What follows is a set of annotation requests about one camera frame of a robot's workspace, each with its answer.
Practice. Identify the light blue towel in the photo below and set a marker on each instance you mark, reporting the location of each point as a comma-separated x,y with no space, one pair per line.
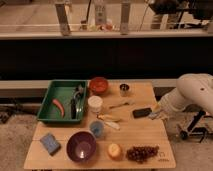
157,113

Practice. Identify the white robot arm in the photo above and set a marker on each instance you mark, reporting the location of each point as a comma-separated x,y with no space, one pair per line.
190,89

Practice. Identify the red bowl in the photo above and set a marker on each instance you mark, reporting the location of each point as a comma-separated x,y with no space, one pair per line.
98,85

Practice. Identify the white round container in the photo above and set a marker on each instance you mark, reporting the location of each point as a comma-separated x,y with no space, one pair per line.
95,103

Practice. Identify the silver spoon in tray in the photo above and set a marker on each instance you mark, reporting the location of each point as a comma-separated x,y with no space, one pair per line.
78,93

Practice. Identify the blue cup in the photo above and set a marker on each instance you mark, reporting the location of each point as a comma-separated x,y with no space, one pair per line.
97,127

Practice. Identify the black rectangular phone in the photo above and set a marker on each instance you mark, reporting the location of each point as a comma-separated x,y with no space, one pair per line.
141,112

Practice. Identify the green plastic tray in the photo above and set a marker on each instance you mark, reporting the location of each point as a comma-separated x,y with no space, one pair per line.
63,91

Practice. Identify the red chili pepper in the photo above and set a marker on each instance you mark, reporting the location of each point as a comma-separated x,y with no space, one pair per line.
59,106

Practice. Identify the purple bowl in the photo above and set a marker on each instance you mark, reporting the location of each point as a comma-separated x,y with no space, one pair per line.
81,146

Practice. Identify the orange fruit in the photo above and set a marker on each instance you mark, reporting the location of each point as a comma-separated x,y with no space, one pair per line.
114,151

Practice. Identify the bunch of red grapes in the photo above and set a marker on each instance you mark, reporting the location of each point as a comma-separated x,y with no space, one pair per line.
141,154

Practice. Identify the blue sponge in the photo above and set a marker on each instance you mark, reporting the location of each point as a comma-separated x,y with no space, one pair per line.
50,144

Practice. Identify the black wheeled stand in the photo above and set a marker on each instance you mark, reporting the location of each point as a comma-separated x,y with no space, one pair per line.
193,130

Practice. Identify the black handled utensil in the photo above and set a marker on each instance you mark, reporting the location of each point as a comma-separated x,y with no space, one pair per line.
73,108

